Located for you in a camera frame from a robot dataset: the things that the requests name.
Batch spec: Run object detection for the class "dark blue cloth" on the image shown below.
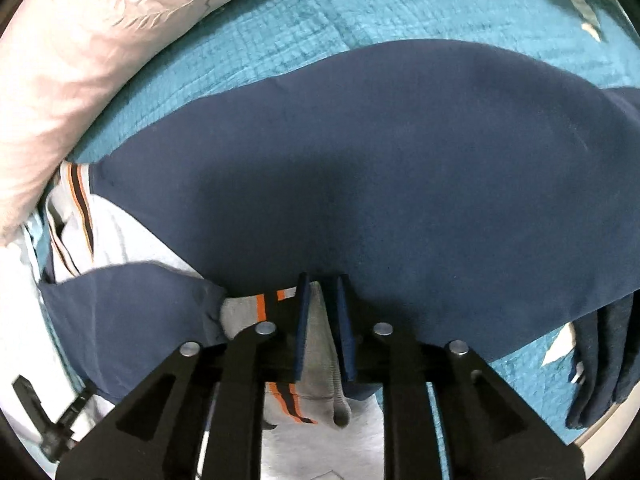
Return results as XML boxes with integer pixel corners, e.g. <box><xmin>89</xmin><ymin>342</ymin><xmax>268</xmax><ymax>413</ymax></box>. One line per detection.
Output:
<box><xmin>565</xmin><ymin>290</ymin><xmax>640</xmax><ymax>431</ymax></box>

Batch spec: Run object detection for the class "navy and grey sweatshirt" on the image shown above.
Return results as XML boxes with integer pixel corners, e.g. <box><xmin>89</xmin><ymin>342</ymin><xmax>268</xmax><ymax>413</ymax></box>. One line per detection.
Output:
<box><xmin>37</xmin><ymin>42</ymin><xmax>640</xmax><ymax>480</ymax></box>

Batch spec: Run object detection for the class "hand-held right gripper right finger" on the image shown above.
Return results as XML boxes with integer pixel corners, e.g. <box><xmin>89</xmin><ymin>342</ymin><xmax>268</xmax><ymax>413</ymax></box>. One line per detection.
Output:
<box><xmin>335</xmin><ymin>274</ymin><xmax>586</xmax><ymax>480</ymax></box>

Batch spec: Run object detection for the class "teal quilted bedspread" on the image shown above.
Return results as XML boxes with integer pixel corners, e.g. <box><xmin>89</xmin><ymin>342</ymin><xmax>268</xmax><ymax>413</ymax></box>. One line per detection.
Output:
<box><xmin>27</xmin><ymin>0</ymin><xmax>640</xmax><ymax>443</ymax></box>

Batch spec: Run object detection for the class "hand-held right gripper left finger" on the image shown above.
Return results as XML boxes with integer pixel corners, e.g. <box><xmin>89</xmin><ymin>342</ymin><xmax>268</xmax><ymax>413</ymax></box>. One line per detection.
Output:
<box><xmin>56</xmin><ymin>272</ymin><xmax>314</xmax><ymax>480</ymax></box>

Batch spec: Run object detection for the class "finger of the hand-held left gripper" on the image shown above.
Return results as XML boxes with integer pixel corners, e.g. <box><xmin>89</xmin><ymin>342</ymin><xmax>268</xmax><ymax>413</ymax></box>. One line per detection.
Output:
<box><xmin>14</xmin><ymin>374</ymin><xmax>97</xmax><ymax>465</ymax></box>

